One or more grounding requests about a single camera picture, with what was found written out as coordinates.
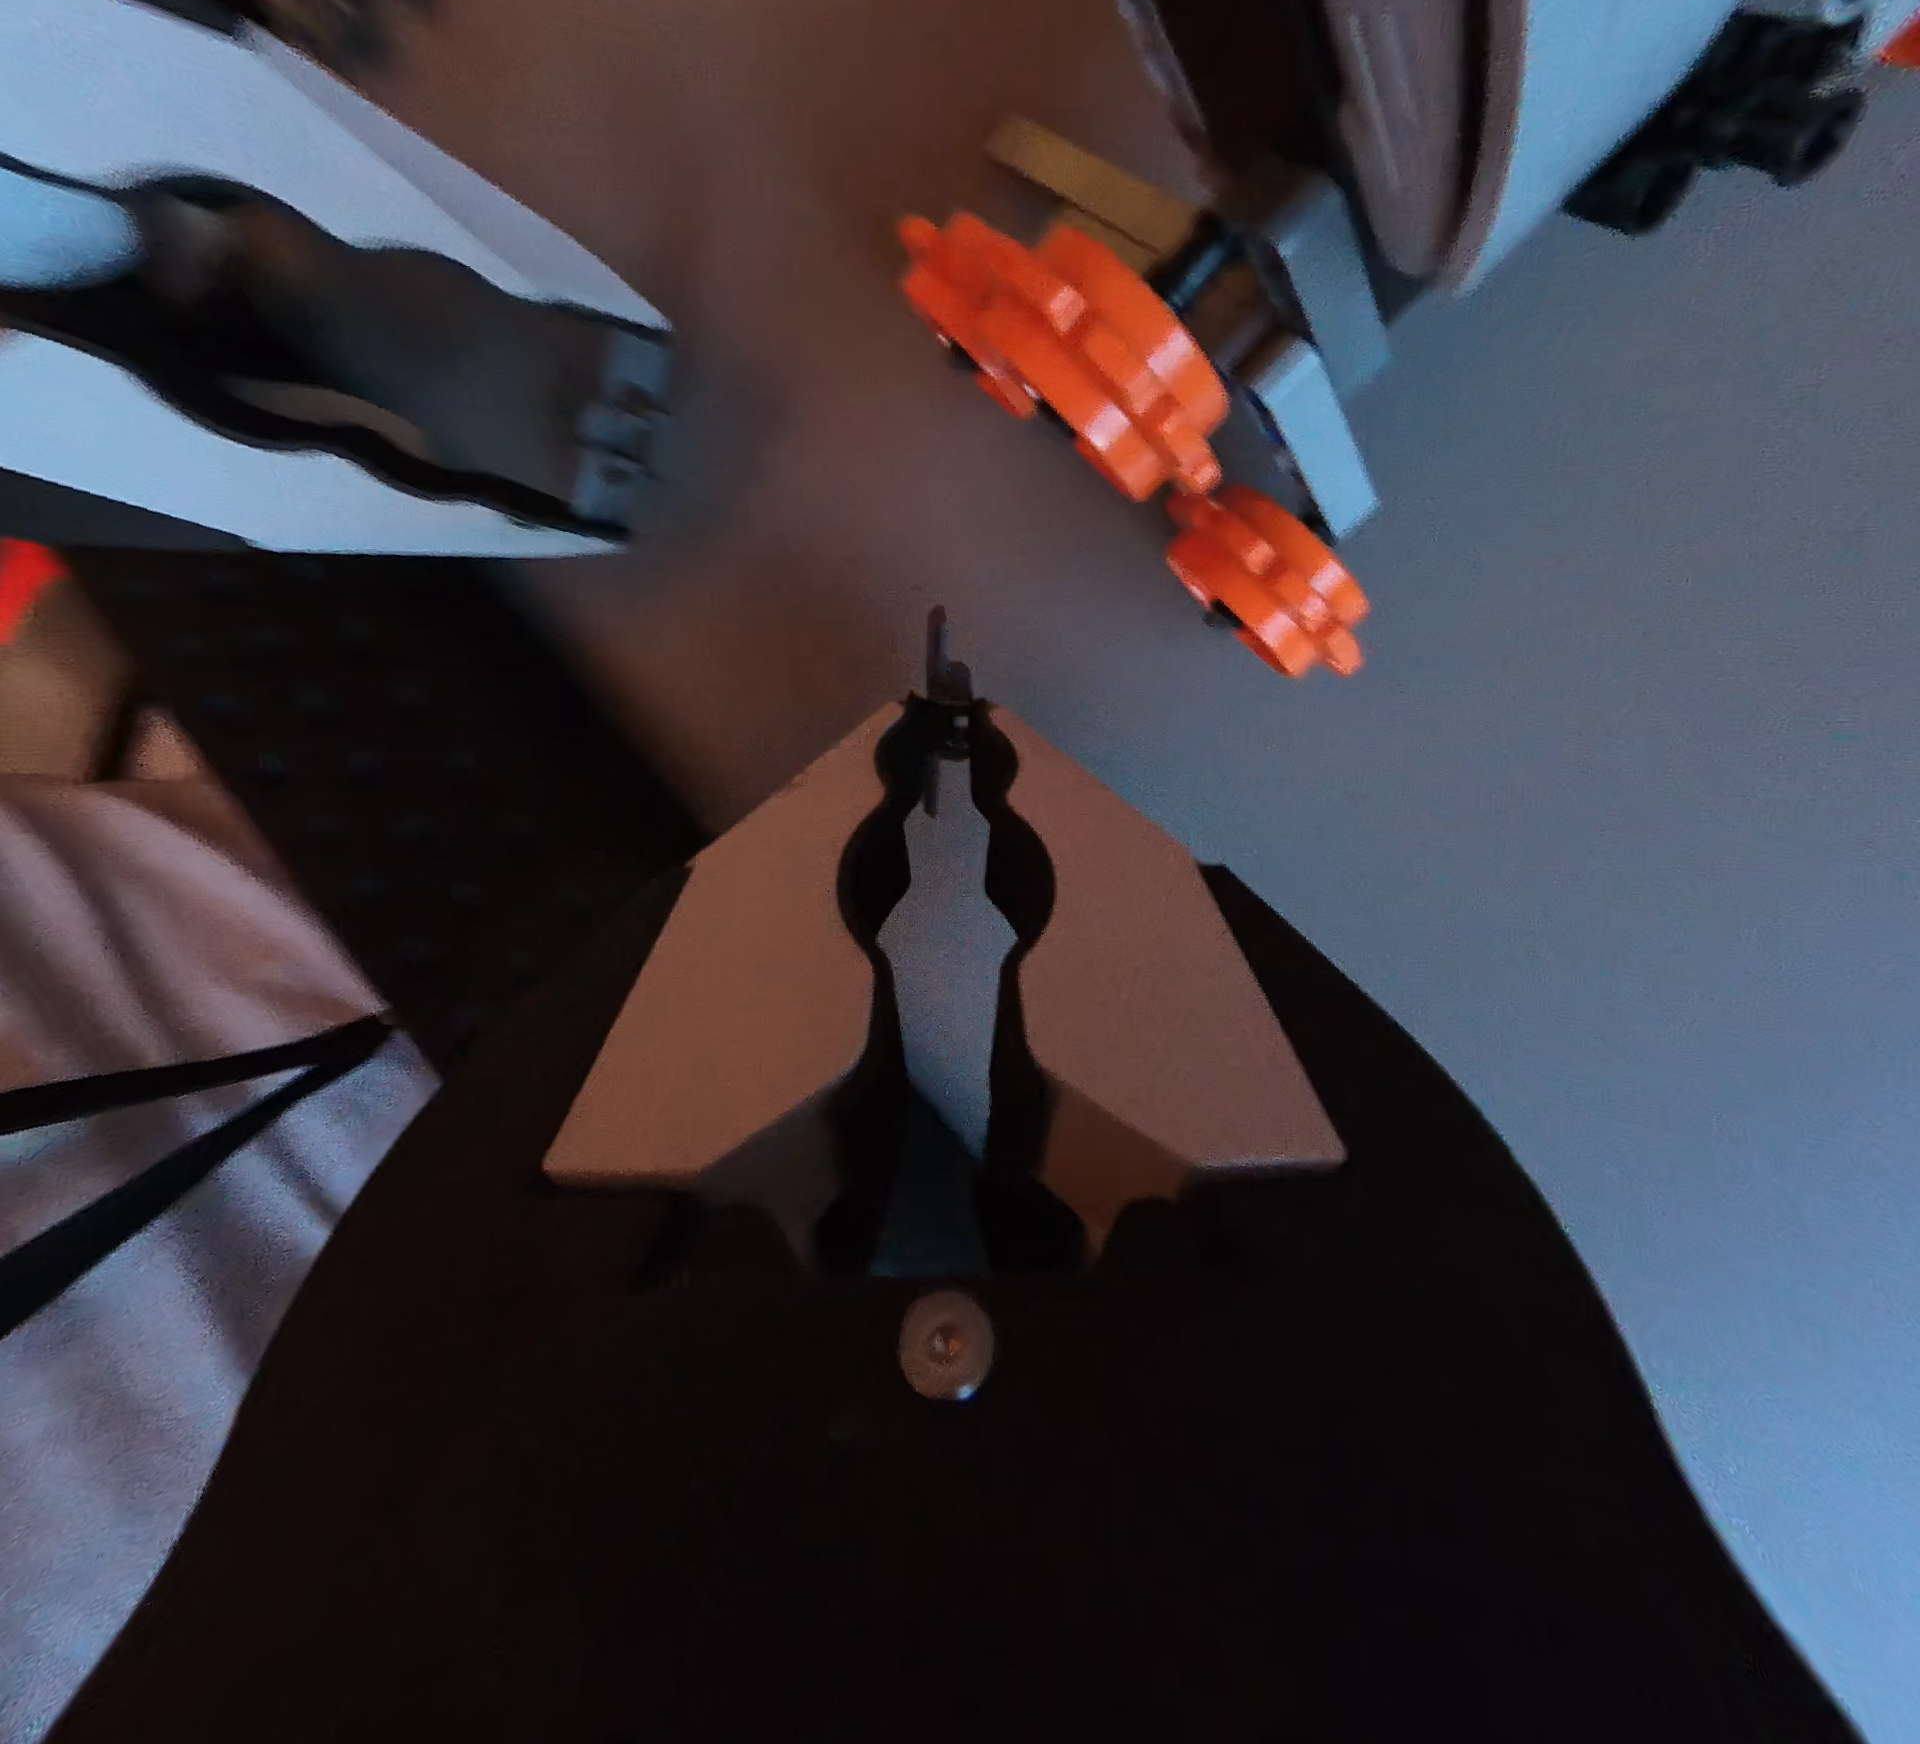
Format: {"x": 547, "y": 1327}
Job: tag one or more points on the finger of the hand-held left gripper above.
{"x": 227, "y": 470}
{"x": 300, "y": 157}

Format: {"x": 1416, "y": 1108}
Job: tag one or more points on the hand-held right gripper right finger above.
{"x": 1170, "y": 1022}

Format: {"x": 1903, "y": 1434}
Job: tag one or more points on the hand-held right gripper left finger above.
{"x": 717, "y": 1012}

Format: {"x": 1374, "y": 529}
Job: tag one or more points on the dark grey brick bar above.
{"x": 627, "y": 428}

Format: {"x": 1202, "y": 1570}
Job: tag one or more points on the grey brick plate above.
{"x": 940, "y": 660}

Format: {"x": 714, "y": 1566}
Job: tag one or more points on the person's light pink clothing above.
{"x": 119, "y": 908}

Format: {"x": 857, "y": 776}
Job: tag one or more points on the grey toy brick spaceship model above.
{"x": 1576, "y": 19}

